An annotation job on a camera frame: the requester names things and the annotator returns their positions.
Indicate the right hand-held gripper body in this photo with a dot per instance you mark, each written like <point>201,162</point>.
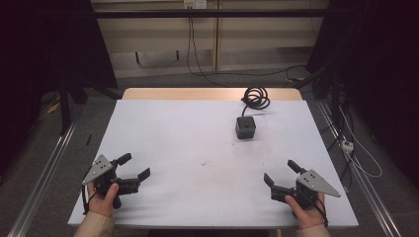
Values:
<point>304,189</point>

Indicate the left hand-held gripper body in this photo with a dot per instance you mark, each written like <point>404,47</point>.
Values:
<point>106,179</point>

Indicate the person's left hand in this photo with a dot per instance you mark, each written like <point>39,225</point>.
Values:
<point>103,202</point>

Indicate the person's right hand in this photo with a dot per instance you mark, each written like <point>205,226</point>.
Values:
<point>308,214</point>

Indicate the small black stick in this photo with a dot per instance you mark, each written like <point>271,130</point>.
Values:
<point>89,139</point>

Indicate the white power strip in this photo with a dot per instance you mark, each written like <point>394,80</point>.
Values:
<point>347,145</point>

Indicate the black cube device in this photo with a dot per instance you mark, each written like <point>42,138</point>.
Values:
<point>245,126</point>

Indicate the white table cover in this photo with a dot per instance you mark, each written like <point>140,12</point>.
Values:
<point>210,164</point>

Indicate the black metal stand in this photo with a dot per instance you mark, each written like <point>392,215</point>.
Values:
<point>65,105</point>

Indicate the black curtain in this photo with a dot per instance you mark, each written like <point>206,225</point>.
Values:
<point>49,65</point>
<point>378,65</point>

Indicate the black horizontal bar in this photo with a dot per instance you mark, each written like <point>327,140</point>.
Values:
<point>210,13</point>

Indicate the aluminium floor rail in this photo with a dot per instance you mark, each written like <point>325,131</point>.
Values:
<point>42,177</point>
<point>362,177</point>

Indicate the white wall socket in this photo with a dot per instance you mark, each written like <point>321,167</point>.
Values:
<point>195,3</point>

